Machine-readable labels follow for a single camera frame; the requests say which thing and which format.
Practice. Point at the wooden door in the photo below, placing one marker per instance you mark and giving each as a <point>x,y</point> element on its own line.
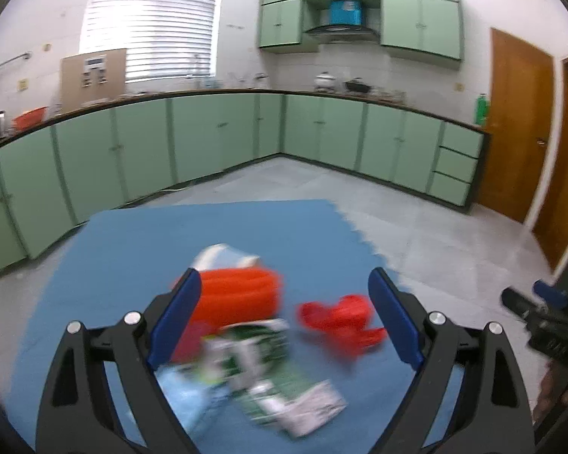
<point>511,127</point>

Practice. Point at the white paper cup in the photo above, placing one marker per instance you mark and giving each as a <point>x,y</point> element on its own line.
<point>217,255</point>

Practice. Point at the white window blinds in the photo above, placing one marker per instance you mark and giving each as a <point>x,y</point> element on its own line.
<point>161,19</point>

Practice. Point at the red-orange foam net roll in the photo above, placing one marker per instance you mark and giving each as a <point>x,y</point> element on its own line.
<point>236,293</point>

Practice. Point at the blue box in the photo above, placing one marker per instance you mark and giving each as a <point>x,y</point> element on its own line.
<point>345,12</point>

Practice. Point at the kitchen faucet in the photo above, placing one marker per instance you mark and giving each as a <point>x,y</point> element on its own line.
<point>196,73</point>

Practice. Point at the blue scalloped table mat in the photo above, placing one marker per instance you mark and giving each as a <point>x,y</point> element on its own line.
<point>265,227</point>

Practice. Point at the white bracket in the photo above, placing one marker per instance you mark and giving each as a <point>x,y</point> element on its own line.
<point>94,64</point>

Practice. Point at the cardboard box with papers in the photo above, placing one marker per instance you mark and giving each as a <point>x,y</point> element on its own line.
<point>71,85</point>

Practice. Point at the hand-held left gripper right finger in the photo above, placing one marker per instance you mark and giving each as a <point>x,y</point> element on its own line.
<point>395,321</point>

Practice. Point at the light blue plastic wrapper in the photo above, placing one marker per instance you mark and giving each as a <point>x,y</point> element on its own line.
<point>189,397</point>

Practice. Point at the red plastic bag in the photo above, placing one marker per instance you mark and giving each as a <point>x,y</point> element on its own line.
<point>345,321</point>

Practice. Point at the green wall cabinets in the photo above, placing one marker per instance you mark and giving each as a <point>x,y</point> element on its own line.
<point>407,14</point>

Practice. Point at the dark red wrapper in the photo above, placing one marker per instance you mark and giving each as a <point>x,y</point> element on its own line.
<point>189,340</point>

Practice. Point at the person's right hand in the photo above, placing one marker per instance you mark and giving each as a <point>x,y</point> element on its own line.
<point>565,395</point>

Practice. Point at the red plastic basket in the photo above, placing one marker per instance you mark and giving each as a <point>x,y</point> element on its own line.
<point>28,119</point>

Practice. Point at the white cooking pot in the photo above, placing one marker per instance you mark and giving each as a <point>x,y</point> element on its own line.
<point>324,81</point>

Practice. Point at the range hood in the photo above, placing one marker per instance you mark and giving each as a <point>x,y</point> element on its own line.
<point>341,33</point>

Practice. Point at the green base cabinets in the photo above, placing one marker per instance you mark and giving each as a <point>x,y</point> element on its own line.
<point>208,137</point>

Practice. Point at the metal towel rail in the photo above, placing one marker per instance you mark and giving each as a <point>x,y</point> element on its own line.
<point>14,59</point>

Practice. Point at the green white snack packet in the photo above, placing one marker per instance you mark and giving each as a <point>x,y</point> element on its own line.
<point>265,364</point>

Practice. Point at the green bottle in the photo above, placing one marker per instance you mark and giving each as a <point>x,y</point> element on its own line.
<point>481,111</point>

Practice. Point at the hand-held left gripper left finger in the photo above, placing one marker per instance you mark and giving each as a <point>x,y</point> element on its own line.
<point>175,321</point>

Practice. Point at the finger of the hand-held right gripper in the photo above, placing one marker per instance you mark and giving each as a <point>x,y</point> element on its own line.
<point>516,302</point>
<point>551,293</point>

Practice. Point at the steel kettle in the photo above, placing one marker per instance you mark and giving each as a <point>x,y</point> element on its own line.
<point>0,125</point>

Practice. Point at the black wok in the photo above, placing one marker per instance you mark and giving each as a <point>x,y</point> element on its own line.
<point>358,86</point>

